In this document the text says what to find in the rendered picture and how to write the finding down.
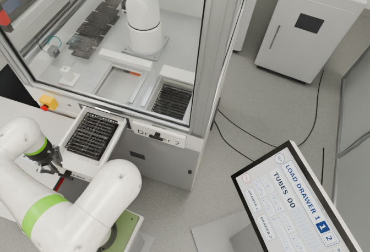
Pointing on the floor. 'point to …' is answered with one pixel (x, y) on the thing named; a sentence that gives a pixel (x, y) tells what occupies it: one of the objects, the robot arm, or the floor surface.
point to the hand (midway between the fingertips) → (59, 169)
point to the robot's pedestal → (139, 239)
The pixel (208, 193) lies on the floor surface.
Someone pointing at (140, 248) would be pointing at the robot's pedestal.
